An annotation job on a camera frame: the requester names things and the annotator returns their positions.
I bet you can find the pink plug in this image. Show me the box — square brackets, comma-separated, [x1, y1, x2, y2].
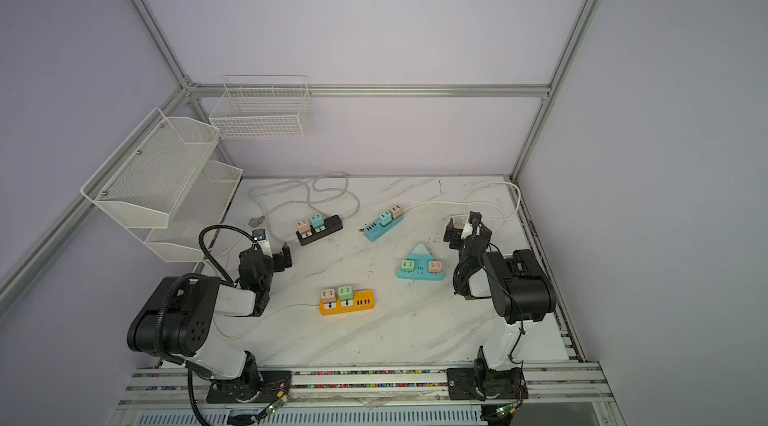
[297, 220, 312, 235]
[390, 205, 403, 220]
[320, 288, 337, 304]
[427, 261, 443, 274]

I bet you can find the black power strip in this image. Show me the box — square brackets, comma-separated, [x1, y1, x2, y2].
[296, 215, 343, 246]

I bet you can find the green plug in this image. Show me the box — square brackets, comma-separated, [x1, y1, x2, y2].
[400, 260, 415, 272]
[337, 285, 354, 301]

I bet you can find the orange power strip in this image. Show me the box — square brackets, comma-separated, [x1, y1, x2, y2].
[318, 290, 375, 317]

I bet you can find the teal plug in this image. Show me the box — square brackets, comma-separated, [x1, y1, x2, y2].
[378, 211, 393, 227]
[310, 214, 324, 230]

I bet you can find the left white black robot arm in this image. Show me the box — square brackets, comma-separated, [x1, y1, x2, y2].
[127, 224, 292, 384]

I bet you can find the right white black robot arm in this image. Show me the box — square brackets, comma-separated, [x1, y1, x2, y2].
[443, 212, 557, 400]

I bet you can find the pink plug on triangular strip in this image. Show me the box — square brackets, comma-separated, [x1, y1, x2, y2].
[427, 261, 443, 274]

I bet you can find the green plug on triangular strip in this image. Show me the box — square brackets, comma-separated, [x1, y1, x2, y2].
[400, 260, 415, 272]

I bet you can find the pink plug on blue strip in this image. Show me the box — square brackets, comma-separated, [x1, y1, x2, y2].
[390, 205, 403, 220]

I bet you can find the teal plug on blue strip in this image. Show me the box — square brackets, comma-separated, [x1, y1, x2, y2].
[378, 211, 393, 227]

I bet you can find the teal triangular power strip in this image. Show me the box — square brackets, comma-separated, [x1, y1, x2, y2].
[396, 243, 445, 281]

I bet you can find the lower white mesh shelf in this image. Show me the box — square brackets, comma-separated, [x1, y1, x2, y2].
[144, 161, 242, 263]

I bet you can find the white mesh shelf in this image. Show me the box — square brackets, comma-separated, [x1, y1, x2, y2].
[144, 161, 242, 263]
[80, 109, 220, 229]

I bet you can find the blue power strip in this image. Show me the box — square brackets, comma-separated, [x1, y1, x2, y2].
[363, 215, 404, 242]

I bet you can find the upper white mesh shelf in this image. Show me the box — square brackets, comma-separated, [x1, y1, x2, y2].
[80, 109, 220, 229]

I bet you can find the white cable of blue strip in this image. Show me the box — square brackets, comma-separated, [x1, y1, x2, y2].
[400, 180, 522, 224]

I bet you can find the grey cable of black strip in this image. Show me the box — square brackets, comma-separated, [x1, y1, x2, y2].
[247, 171, 361, 244]

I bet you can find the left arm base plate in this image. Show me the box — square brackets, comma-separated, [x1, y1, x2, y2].
[206, 370, 292, 404]

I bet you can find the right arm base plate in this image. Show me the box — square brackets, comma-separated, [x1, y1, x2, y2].
[446, 368, 529, 401]

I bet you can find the aluminium mounting rail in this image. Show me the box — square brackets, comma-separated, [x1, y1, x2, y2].
[117, 362, 615, 410]

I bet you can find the white wire basket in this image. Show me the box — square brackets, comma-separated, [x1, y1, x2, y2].
[209, 75, 313, 141]

